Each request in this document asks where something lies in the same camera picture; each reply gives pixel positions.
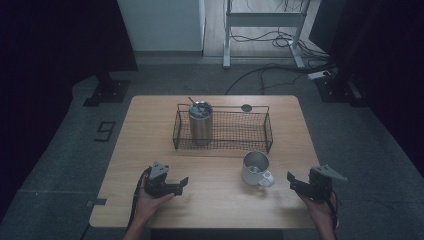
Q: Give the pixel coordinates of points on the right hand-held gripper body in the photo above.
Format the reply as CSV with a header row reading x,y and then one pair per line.
x,y
320,188

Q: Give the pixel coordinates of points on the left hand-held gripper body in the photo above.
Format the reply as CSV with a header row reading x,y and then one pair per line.
x,y
156,185

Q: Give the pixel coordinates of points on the stainless steel tumbler with lid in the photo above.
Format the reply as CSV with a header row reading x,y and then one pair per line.
x,y
201,128

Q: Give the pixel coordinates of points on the metal drinking straw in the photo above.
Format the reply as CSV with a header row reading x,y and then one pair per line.
x,y
193,101

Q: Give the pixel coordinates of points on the person's right hand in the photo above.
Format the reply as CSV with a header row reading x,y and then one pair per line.
x,y
320,210

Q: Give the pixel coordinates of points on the person's left hand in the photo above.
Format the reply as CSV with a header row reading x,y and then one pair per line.
x,y
146,206

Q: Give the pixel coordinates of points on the white mug with steel interior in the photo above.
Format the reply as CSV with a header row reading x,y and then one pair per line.
x,y
255,171

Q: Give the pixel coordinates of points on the small grey tape piece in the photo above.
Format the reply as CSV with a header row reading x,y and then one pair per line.
x,y
96,202

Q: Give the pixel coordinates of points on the round grey table grommet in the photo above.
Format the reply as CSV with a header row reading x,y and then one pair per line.
x,y
246,107

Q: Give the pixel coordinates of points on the black stand base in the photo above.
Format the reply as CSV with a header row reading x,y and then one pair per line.
x,y
336,90
108,91

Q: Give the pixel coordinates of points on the white power strip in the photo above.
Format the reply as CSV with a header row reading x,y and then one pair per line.
x,y
319,74

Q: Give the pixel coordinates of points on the black curtain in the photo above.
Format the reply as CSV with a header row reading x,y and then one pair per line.
x,y
50,50
383,50

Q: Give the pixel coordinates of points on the white cabinet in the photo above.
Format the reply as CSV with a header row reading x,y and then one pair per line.
x,y
160,25

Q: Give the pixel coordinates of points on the white metal desk frame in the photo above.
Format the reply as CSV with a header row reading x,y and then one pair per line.
x,y
263,19

